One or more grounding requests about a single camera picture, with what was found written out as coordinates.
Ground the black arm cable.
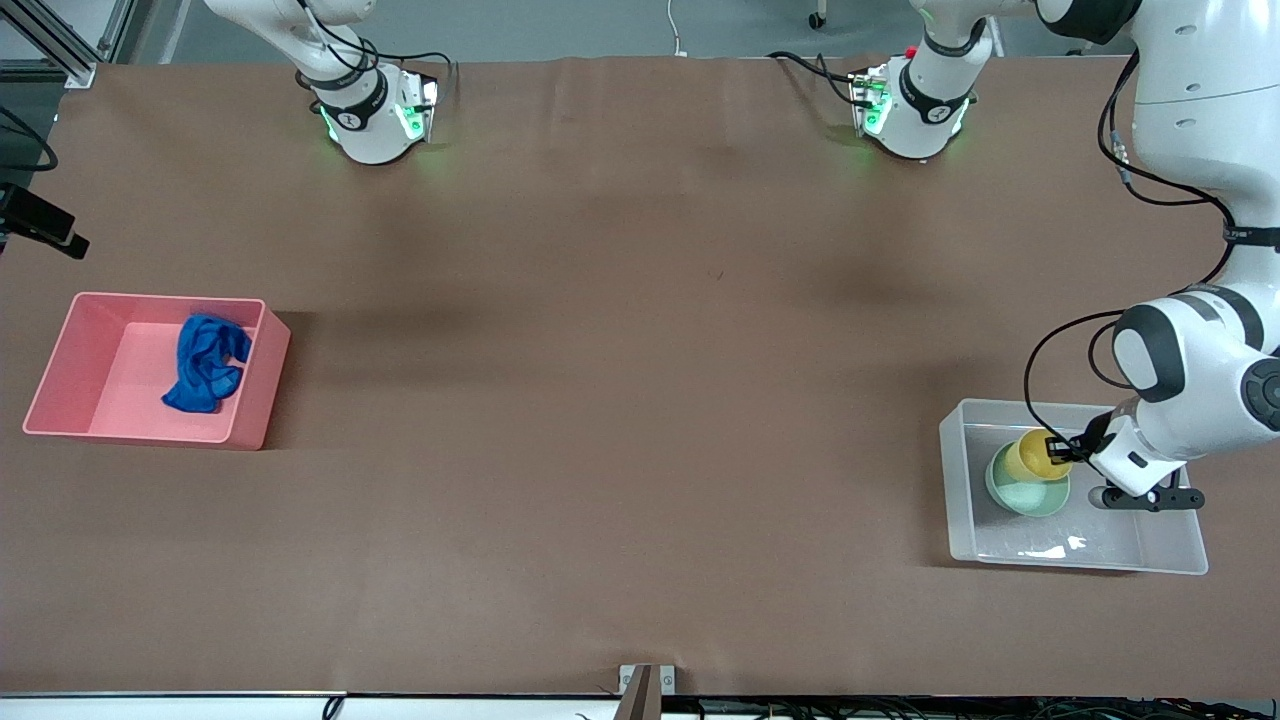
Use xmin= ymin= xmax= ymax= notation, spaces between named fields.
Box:
xmin=0 ymin=105 xmax=59 ymax=173
xmin=1023 ymin=50 xmax=1249 ymax=447

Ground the black base cable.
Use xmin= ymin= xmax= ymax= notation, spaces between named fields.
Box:
xmin=290 ymin=0 xmax=458 ymax=96
xmin=767 ymin=50 xmax=867 ymax=107

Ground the blue cloth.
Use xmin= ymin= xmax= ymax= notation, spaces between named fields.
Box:
xmin=162 ymin=314 xmax=253 ymax=414

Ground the black right base cable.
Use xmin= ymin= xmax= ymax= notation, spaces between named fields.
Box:
xmin=290 ymin=0 xmax=458 ymax=96

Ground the yellow cup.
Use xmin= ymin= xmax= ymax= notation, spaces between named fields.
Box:
xmin=1003 ymin=428 xmax=1073 ymax=483

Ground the pale green bowl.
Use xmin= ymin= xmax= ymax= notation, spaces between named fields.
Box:
xmin=985 ymin=440 xmax=1072 ymax=518

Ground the pink plastic bin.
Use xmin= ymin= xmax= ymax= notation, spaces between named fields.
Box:
xmin=22 ymin=292 xmax=292 ymax=451

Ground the aluminium frame profile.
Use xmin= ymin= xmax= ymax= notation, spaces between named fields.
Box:
xmin=0 ymin=0 xmax=136 ymax=91

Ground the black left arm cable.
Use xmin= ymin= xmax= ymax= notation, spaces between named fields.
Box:
xmin=1023 ymin=50 xmax=1249 ymax=447

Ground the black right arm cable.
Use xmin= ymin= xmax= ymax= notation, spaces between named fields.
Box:
xmin=0 ymin=105 xmax=59 ymax=173

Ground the brown table cover sheet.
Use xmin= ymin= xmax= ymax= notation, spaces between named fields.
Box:
xmin=0 ymin=55 xmax=1280 ymax=699

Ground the black left base cable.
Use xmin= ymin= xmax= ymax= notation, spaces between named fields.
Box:
xmin=767 ymin=50 xmax=867 ymax=107

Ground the metal bracket with post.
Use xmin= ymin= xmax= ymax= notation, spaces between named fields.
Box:
xmin=618 ymin=664 xmax=677 ymax=720

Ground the clear plastic bin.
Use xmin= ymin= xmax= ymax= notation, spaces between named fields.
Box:
xmin=938 ymin=398 xmax=1209 ymax=576

